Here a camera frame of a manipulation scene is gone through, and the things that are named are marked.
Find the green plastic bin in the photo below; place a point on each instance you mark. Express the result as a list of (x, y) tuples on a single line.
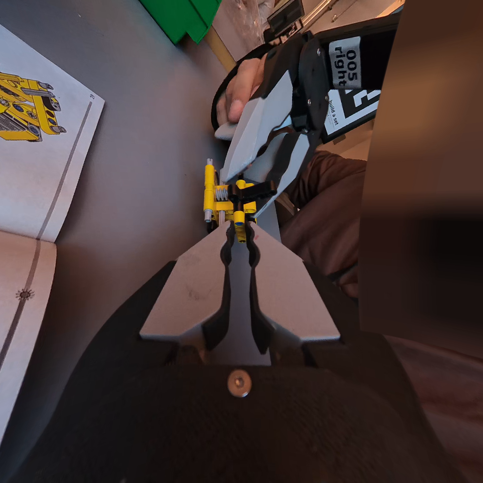
[(181, 17)]

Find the person's brown clothing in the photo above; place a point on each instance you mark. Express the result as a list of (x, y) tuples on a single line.
[(324, 219)]

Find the yellow lego assembly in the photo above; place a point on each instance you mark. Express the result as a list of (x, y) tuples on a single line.
[(211, 198)]

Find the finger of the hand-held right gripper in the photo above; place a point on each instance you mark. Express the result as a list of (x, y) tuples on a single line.
[(252, 128), (298, 158)]

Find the black lego beam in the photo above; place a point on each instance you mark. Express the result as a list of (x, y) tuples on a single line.
[(260, 190)]

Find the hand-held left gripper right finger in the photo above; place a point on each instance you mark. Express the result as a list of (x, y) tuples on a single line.
[(290, 294)]

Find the lego instruction booklet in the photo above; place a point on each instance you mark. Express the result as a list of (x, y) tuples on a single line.
[(37, 181)]

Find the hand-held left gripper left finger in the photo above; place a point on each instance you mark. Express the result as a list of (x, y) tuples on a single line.
[(188, 294)]

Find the black device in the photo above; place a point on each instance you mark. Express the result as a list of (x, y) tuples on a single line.
[(285, 17)]

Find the person's right hand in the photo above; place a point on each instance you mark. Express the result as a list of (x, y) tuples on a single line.
[(243, 86)]

